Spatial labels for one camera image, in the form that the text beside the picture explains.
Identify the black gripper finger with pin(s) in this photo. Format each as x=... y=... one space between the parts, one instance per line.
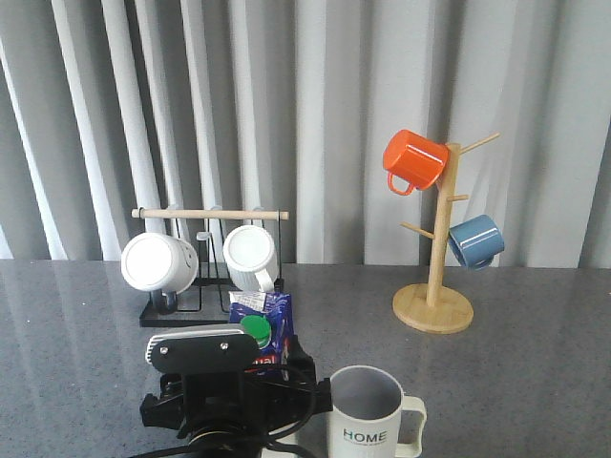
x=300 y=360

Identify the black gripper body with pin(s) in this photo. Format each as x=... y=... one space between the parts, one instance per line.
x=228 y=414

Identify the blue white milk carton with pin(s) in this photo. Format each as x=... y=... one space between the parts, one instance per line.
x=267 y=317

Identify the white HOME mug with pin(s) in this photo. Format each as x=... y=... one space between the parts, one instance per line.
x=366 y=415

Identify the white ribbed mug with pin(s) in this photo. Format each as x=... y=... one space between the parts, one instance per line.
x=250 y=255

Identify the wooden mug tree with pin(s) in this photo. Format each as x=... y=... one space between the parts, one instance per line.
x=432 y=307

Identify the white smiley mug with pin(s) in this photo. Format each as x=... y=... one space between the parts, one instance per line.
x=161 y=265

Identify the blue enamel mug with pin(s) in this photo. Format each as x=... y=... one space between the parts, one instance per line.
x=476 y=242

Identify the orange enamel mug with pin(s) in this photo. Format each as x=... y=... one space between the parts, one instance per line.
x=413 y=162

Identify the grey pleated curtain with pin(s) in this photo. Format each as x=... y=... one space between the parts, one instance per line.
x=107 y=106

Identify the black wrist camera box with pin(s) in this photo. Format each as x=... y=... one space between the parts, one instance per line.
x=202 y=349

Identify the black wire mug rack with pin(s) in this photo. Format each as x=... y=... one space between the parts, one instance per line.
x=206 y=300

